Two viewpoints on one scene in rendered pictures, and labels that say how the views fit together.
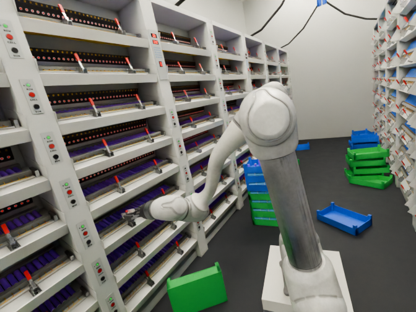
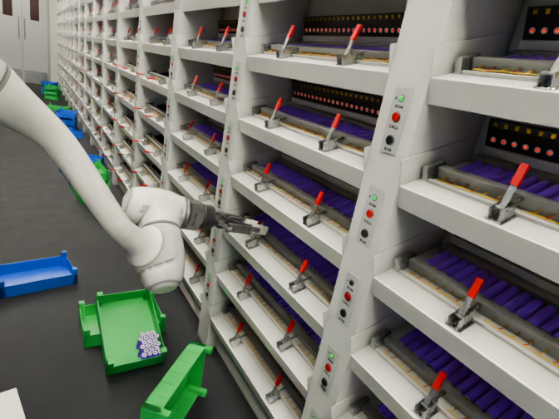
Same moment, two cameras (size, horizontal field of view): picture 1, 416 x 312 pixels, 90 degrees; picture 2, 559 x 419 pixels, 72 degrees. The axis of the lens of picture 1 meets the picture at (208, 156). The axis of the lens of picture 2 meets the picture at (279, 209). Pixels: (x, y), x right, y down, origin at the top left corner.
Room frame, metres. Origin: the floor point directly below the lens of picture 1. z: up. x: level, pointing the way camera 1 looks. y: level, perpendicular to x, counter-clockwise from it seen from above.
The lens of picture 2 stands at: (1.46, -0.59, 1.07)
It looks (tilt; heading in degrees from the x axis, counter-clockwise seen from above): 19 degrees down; 109
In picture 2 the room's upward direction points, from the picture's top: 11 degrees clockwise
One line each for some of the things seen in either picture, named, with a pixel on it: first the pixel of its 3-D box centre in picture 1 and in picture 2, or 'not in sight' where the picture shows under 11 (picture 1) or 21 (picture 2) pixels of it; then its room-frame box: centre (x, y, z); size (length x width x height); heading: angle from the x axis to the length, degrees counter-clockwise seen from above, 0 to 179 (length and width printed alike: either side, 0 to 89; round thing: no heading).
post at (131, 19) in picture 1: (168, 142); (408, 199); (1.44, 0.25, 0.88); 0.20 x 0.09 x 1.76; 54
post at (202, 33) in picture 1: (218, 124); not in sight; (2.01, -0.16, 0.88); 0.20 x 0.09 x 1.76; 54
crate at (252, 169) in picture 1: (264, 163); not in sight; (1.64, -0.44, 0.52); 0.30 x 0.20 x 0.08; 63
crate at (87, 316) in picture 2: not in sight; (121, 317); (0.50, 0.48, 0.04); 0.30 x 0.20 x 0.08; 54
